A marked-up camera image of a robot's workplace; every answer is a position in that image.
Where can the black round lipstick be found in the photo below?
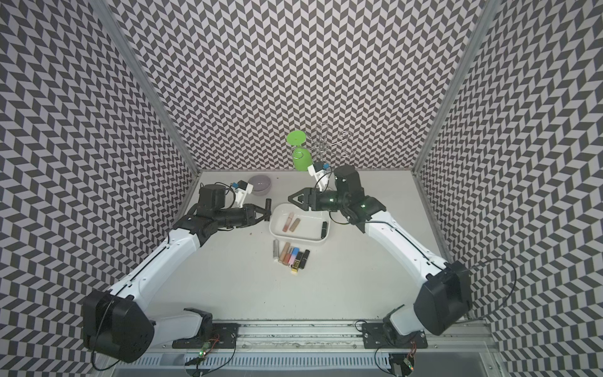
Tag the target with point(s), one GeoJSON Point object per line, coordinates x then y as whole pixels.
{"type": "Point", "coordinates": [304, 259]}

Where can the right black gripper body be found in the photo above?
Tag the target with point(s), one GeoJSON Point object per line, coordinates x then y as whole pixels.
{"type": "Point", "coordinates": [320, 201]}

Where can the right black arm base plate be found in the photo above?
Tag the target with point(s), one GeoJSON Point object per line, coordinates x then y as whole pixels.
{"type": "Point", "coordinates": [379, 335]}

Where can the beige tan lipstick tube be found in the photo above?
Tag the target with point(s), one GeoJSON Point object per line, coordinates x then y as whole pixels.
{"type": "Point", "coordinates": [283, 258]}

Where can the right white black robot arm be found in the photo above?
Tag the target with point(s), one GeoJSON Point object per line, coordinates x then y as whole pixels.
{"type": "Point", "coordinates": [443, 292]}

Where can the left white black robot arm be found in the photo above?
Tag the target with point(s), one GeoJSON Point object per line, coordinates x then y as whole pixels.
{"type": "Point", "coordinates": [115, 321]}

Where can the green plastic cup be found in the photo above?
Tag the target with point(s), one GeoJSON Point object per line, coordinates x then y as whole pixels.
{"type": "Point", "coordinates": [301, 156]}

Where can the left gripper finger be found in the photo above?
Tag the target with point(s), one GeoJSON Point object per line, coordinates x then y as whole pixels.
{"type": "Point", "coordinates": [265, 217]}
{"type": "Point", "coordinates": [260, 210]}

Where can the grey purple bowl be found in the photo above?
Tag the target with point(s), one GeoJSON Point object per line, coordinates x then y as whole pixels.
{"type": "Point", "coordinates": [261, 184]}

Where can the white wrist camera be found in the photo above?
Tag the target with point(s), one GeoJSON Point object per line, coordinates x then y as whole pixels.
{"type": "Point", "coordinates": [320, 171]}
{"type": "Point", "coordinates": [241, 189]}

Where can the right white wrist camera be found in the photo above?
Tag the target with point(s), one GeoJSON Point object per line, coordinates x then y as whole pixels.
{"type": "Point", "coordinates": [320, 171]}

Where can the brown tan lipstick tube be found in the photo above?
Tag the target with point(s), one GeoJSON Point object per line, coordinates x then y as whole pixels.
{"type": "Point", "coordinates": [294, 225]}

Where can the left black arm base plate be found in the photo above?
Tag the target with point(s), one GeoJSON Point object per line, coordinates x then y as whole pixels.
{"type": "Point", "coordinates": [212, 335]}

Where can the red brown lip gloss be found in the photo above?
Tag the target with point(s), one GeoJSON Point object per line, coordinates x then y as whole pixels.
{"type": "Point", "coordinates": [289, 256]}

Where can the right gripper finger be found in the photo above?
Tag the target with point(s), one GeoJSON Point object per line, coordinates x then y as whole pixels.
{"type": "Point", "coordinates": [300, 193]}
{"type": "Point", "coordinates": [300, 202]}

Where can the chrome metal stand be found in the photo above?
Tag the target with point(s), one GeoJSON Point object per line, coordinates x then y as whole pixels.
{"type": "Point", "coordinates": [331, 144]}

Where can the aluminium front rail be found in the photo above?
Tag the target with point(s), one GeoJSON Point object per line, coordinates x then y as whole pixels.
{"type": "Point", "coordinates": [346, 336]}

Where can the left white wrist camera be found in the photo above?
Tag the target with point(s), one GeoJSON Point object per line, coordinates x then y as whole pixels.
{"type": "Point", "coordinates": [241, 189]}

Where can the silver grey lipstick tube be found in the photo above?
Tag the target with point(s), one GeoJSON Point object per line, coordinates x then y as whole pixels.
{"type": "Point", "coordinates": [276, 250]}

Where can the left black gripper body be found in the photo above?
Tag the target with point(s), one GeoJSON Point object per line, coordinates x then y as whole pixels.
{"type": "Point", "coordinates": [246, 215]}

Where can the white plastic storage box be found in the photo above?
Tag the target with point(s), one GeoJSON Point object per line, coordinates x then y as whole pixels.
{"type": "Point", "coordinates": [309, 229]}

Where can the black gold square lipstick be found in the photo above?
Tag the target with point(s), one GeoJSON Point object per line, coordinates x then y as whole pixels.
{"type": "Point", "coordinates": [296, 264]}

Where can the pink lip gloss tube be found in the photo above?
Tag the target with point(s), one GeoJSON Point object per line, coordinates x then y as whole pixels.
{"type": "Point", "coordinates": [288, 222]}

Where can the blue pink gradient lipstick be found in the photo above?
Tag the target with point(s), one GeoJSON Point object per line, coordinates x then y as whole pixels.
{"type": "Point", "coordinates": [294, 256]}

